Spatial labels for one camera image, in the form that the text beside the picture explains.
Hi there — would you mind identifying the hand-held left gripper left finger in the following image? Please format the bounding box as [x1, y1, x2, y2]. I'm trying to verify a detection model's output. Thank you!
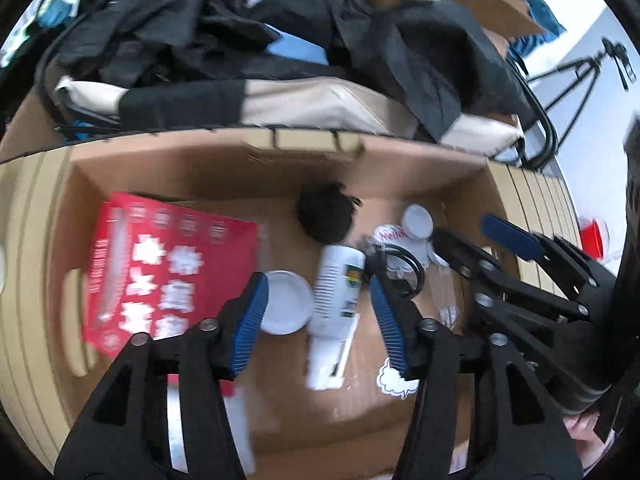
[54, 272, 271, 480]

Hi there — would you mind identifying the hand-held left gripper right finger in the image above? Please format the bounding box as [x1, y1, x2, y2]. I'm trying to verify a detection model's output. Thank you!
[369, 276, 584, 480]

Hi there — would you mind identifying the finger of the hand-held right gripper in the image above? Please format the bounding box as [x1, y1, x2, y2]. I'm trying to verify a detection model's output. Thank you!
[431, 227, 592, 391]
[481, 214, 617, 307]

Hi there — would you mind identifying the clear plastic bottle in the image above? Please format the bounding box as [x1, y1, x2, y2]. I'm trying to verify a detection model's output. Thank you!
[429, 260, 465, 333]

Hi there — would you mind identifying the white round lid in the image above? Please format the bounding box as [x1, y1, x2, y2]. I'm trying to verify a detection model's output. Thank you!
[259, 269, 315, 337]

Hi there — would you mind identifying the black hair tie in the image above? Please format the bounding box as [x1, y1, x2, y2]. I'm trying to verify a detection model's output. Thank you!
[369, 247, 427, 302]

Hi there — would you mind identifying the white pill bottle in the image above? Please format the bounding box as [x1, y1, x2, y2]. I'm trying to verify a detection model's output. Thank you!
[305, 244, 368, 392]

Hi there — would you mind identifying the small white jar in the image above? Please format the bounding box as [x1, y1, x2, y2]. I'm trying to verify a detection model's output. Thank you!
[402, 203, 435, 239]

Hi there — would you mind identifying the shallow cardboard box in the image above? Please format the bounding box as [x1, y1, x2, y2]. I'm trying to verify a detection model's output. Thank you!
[0, 135, 527, 477]

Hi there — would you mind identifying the red box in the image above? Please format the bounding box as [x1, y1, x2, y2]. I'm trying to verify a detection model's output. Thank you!
[81, 191, 262, 362]

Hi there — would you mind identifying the black fuzzy ball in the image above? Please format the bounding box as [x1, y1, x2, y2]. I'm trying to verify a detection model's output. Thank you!
[298, 183, 362, 243]

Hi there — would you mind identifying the person's right hand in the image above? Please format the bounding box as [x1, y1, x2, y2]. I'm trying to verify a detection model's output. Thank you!
[562, 407, 617, 466]

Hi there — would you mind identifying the red container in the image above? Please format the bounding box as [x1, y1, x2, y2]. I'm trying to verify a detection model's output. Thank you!
[579, 216, 610, 262]

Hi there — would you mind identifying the black tripod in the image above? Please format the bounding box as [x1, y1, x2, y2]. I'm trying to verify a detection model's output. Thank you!
[524, 36, 639, 128]

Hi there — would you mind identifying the black clothes pile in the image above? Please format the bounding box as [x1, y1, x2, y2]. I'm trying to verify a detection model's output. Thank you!
[50, 0, 531, 143]

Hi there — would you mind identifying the blue bag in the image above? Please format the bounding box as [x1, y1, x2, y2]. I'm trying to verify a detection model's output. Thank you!
[504, 0, 567, 63]

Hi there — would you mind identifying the light blue flat item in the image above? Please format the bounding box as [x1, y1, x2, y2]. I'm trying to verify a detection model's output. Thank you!
[266, 29, 332, 67]

